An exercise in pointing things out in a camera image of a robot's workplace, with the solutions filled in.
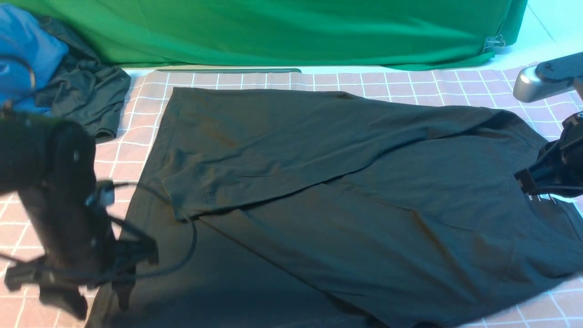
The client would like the green backdrop cloth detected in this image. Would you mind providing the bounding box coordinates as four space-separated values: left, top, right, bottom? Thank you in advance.
9 0 527 71

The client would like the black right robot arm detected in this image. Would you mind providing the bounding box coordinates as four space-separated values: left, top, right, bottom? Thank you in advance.
514 112 583 199

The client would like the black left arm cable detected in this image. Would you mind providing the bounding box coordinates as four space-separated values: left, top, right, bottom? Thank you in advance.
0 181 199 281

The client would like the dark gray long-sleeve shirt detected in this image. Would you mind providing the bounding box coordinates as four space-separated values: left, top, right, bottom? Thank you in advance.
86 88 582 328

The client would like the metal binder clip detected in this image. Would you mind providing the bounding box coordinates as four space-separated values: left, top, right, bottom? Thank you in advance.
483 35 506 52

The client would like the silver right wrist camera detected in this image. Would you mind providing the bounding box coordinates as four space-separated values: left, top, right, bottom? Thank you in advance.
513 52 583 103

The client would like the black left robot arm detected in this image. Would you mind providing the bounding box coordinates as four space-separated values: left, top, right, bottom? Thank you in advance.
1 113 159 320

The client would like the pink checkered tablecloth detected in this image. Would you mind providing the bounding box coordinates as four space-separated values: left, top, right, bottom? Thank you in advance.
1 68 582 328

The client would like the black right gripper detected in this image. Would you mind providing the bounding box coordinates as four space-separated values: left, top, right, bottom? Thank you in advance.
514 137 583 199

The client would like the dark gray crumpled garment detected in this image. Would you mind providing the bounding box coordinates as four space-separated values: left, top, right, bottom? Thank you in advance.
35 16 131 144

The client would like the blue crumpled garment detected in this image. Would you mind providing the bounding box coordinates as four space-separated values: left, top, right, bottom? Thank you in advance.
0 3 69 113

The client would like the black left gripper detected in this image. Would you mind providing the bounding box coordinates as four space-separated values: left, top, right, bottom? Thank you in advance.
4 185 159 320

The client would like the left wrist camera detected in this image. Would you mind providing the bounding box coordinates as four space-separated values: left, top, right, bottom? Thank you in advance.
85 180 115 208

